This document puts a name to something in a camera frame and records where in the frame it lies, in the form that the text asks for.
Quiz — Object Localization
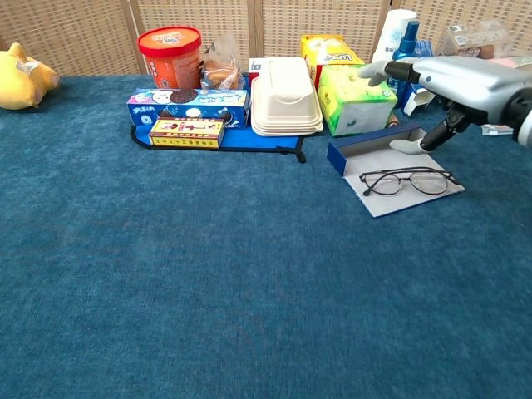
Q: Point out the yellow tea box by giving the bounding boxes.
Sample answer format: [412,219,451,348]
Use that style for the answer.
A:
[300,34,366,86]

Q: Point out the blue glasses case white lining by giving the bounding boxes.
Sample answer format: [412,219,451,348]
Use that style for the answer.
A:
[327,122,466,219]

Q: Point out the woven wicker folding screen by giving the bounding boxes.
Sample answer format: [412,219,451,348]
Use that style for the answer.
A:
[0,0,532,78]

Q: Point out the clear bag brown snacks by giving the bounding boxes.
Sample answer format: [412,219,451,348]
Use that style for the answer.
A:
[434,20,520,62]

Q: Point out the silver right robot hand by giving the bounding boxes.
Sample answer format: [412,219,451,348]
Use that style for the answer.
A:
[357,56,531,155]

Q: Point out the blue cookie box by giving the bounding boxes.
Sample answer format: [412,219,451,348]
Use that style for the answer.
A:
[126,87,252,131]

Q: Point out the yellow plush toy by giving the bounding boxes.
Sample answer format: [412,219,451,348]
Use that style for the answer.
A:
[0,42,62,111]

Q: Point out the clear bag of pastries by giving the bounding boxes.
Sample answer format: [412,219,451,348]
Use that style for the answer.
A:
[199,32,246,92]

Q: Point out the beige lidded lunch box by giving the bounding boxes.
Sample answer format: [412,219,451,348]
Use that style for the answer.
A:
[250,57,324,137]

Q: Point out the red snack tub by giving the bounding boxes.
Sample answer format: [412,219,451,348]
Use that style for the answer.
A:
[137,26,204,90]

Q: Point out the white bottle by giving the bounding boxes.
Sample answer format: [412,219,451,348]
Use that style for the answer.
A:
[371,8,419,66]

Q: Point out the small yellow red box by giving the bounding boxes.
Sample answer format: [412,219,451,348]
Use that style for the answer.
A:
[147,117,226,150]

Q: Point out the clear zip bag white cloth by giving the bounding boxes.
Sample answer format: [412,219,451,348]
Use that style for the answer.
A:
[481,124,515,137]

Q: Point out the blue white open carton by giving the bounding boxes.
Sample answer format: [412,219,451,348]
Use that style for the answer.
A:
[401,39,436,116]

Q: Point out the blue carpet table cover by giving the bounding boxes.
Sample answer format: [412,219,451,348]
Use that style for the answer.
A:
[0,74,532,399]

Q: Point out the thin wire eyeglasses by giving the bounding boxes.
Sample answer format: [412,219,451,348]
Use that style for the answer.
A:
[359,166,461,197]

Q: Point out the small white red box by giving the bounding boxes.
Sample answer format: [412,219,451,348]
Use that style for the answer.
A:
[248,57,267,80]

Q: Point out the blue flat tray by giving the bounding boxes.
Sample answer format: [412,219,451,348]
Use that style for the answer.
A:
[130,72,308,164]

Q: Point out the green tissue pack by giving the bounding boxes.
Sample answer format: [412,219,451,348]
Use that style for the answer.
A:
[318,63,399,138]

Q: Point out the blue spray bottle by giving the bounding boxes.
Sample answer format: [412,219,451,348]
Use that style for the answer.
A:
[388,20,421,99]

